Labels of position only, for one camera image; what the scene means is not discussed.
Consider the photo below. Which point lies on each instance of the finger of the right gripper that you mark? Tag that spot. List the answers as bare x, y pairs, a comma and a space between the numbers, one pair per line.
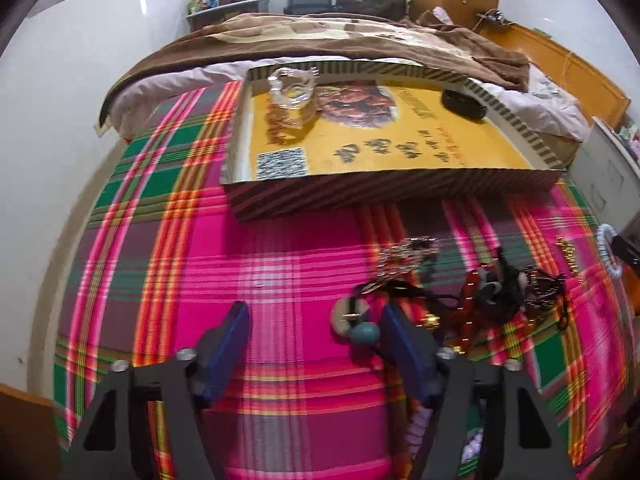
625, 255

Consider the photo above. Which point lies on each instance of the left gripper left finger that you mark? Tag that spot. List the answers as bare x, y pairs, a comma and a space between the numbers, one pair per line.
217, 353

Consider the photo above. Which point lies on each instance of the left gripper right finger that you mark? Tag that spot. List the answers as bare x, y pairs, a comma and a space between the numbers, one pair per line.
414, 351

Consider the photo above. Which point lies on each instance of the grey drawer cabinet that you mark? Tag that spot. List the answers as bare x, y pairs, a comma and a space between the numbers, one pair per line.
608, 178

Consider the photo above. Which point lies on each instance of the plaid pink green cloth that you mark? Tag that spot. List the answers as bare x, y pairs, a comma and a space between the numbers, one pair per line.
163, 258

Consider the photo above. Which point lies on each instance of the wooden headboard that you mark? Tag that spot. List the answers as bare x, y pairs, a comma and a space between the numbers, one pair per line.
597, 94

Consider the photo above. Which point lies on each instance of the black fitness band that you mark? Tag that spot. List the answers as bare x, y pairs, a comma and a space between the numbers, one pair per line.
463, 105

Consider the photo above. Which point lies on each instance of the yellow striped cardboard tray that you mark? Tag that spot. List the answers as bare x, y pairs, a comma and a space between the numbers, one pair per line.
374, 132

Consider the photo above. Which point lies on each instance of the brown fleece blanket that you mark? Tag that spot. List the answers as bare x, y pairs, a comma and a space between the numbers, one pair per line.
253, 36

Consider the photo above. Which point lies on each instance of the dark bag on bed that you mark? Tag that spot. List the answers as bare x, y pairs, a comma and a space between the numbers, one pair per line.
393, 10

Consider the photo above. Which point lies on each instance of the wooden desk with clutter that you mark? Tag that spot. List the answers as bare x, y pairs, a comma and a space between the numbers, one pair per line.
202, 13

